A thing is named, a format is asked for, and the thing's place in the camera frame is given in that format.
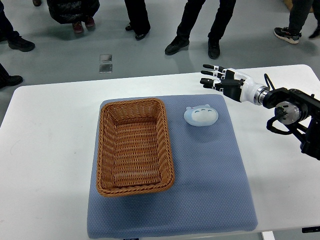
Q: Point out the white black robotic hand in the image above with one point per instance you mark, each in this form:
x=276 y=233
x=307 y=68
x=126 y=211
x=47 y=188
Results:
x=234 y=84

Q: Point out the blue plush toy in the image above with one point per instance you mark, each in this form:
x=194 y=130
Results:
x=201 y=115

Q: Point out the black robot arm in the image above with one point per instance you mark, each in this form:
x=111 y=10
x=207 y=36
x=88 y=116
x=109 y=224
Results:
x=295 y=112

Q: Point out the brown wicker basket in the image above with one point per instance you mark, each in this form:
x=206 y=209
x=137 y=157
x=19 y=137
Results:
x=134 y=153

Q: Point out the cardboard box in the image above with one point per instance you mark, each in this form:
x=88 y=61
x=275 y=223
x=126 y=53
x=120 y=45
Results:
x=288 y=4

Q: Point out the person with dark sneakers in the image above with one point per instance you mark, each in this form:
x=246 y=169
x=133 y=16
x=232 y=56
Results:
x=297 y=18

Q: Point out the blue quilted mat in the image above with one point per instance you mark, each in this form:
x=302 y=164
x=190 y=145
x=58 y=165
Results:
x=210 y=194

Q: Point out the person in centre back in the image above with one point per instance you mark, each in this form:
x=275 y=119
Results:
x=138 y=18

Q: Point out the lower metal floor plate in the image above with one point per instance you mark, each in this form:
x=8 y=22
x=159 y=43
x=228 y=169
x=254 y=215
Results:
x=105 y=68

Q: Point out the metal floor plate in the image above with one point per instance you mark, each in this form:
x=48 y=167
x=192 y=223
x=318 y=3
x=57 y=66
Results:
x=105 y=58
x=105 y=68

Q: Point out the upper metal floor plate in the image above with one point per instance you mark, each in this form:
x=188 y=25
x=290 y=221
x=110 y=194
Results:
x=105 y=58

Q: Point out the white table leg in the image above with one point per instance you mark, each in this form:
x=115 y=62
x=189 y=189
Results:
x=267 y=235

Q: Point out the black table control panel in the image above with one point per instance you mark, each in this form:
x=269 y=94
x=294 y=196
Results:
x=313 y=229

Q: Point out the person with maroon shoes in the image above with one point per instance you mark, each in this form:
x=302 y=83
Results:
x=74 y=12

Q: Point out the person at far left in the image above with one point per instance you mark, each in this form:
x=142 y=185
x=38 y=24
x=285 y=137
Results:
x=14 y=39

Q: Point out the person at left edge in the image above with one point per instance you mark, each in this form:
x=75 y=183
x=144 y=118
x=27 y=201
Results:
x=7 y=80

